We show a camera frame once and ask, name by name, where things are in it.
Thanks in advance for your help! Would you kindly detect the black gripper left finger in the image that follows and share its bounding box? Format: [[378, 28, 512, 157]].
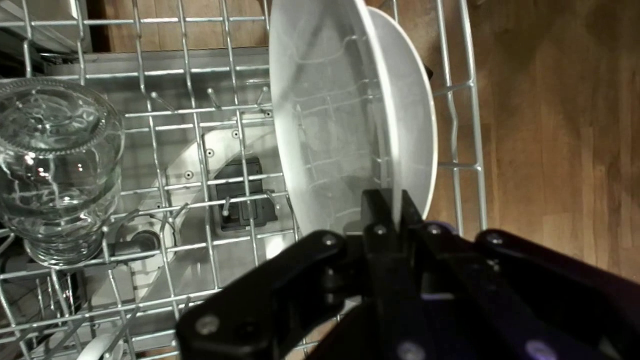
[[176, 187, 402, 360]]

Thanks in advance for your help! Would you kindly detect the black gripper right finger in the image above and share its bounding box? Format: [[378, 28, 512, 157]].
[[395, 187, 640, 360]]

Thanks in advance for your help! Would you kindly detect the clear ribbed glass cup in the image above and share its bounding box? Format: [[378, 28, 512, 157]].
[[0, 82, 127, 267]]

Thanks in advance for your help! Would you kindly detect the wire dishwasher rack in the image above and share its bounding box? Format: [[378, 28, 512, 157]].
[[0, 0, 487, 360]]

